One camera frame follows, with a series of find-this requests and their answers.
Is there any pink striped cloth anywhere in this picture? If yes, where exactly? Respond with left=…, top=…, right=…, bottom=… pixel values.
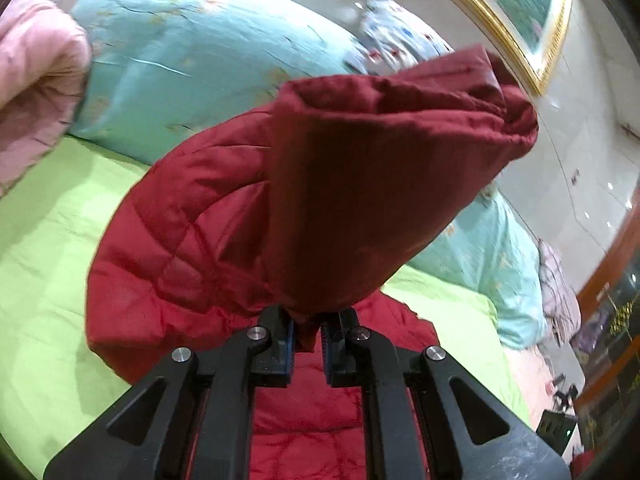
left=536, top=240, right=584, bottom=347

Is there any gold framed painting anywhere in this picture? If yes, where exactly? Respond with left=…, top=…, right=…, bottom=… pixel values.
left=404, top=0, right=574, bottom=97

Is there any light green bed sheet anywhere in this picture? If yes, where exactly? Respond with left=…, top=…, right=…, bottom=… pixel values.
left=0, top=134, right=532, bottom=480

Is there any pink quilted blanket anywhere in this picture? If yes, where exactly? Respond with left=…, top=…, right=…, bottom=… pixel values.
left=0, top=0, right=94, bottom=197

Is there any brown wooden cabinet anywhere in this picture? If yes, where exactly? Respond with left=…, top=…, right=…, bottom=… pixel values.
left=574, top=220, right=640, bottom=413

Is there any white printed pillow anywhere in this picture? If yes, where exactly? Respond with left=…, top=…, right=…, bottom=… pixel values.
left=356, top=0, right=457, bottom=77

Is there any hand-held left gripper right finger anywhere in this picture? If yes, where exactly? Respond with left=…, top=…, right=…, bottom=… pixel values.
left=320, top=307, right=573, bottom=480

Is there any pink floral bed sheet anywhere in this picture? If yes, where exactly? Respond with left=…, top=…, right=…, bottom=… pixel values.
left=501, top=342, right=562, bottom=435

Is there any black box with light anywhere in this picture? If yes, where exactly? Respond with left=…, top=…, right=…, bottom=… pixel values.
left=536, top=409, right=577, bottom=457

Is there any dark red quilted jacket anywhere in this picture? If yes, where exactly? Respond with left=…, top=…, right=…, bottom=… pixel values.
left=85, top=44, right=540, bottom=480

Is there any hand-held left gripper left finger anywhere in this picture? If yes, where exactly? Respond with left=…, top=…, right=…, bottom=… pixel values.
left=42, top=304, right=297, bottom=480

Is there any light blue floral quilt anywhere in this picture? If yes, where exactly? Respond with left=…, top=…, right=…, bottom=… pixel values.
left=67, top=0, right=549, bottom=352

